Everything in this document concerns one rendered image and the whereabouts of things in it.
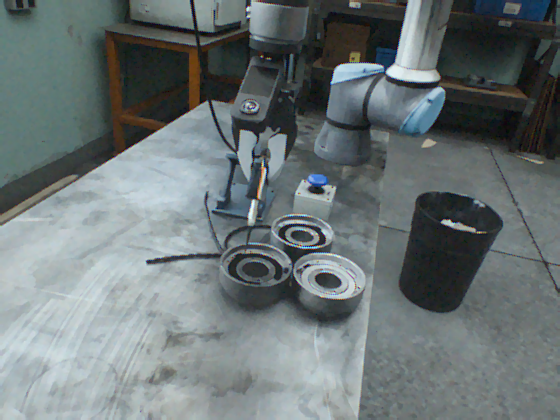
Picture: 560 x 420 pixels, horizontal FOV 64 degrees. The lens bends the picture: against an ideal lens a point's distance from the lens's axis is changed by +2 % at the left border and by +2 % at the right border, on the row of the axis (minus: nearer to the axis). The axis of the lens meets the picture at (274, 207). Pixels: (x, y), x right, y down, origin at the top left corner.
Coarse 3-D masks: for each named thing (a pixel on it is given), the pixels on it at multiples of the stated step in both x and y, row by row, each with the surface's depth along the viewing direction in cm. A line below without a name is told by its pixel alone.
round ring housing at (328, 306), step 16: (304, 256) 66; (320, 256) 68; (336, 256) 67; (320, 272) 65; (336, 272) 66; (352, 272) 66; (304, 288) 60; (320, 288) 62; (336, 288) 66; (304, 304) 62; (320, 304) 59; (336, 304) 59; (352, 304) 60
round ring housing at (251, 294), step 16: (224, 256) 64; (224, 272) 61; (240, 272) 63; (256, 272) 67; (272, 272) 64; (288, 272) 62; (224, 288) 62; (240, 288) 60; (256, 288) 59; (272, 288) 60; (256, 304) 62
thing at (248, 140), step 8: (240, 136) 64; (248, 136) 64; (256, 136) 64; (240, 144) 65; (248, 144) 65; (240, 152) 66; (248, 152) 65; (240, 160) 66; (248, 160) 66; (248, 168) 67; (248, 176) 67
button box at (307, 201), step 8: (304, 184) 87; (296, 192) 84; (304, 192) 84; (312, 192) 84; (320, 192) 84; (328, 192) 85; (296, 200) 84; (304, 200) 83; (312, 200) 83; (320, 200) 82; (328, 200) 82; (296, 208) 84; (304, 208) 84; (312, 208) 83; (320, 208) 83; (328, 208) 83; (320, 216) 84; (328, 216) 83
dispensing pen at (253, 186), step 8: (264, 152) 67; (264, 160) 67; (256, 168) 66; (256, 176) 66; (248, 184) 66; (256, 184) 65; (248, 192) 65; (256, 192) 65; (256, 200) 67; (256, 208) 67; (248, 216) 67; (256, 216) 67; (248, 224) 67; (248, 232) 67; (248, 240) 67
